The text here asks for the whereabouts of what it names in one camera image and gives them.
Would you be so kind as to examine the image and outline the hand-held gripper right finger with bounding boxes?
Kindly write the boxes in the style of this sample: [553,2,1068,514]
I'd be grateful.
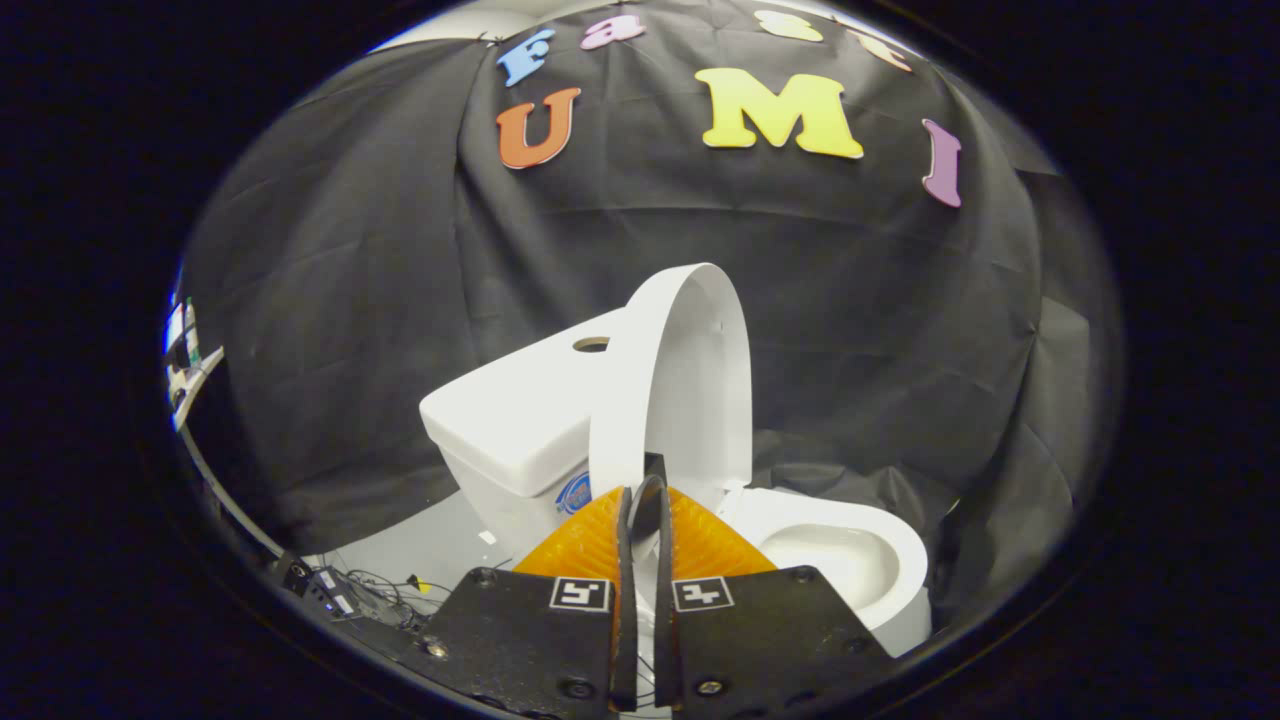
[655,485,894,713]

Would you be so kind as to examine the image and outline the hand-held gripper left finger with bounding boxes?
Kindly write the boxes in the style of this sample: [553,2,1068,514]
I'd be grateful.
[420,485,641,717]

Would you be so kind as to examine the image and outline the white toilet bowl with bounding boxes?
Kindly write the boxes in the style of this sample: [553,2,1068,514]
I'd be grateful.
[758,520,934,659]

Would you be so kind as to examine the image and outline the black electronic device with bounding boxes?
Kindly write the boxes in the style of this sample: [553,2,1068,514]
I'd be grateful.
[278,558,362,622]

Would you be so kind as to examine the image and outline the black backdrop cloth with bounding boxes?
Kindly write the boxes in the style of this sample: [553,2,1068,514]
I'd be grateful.
[180,0,1127,641]

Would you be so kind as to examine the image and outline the thin black cable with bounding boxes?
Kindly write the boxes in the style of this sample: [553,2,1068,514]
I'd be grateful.
[345,568,457,630]

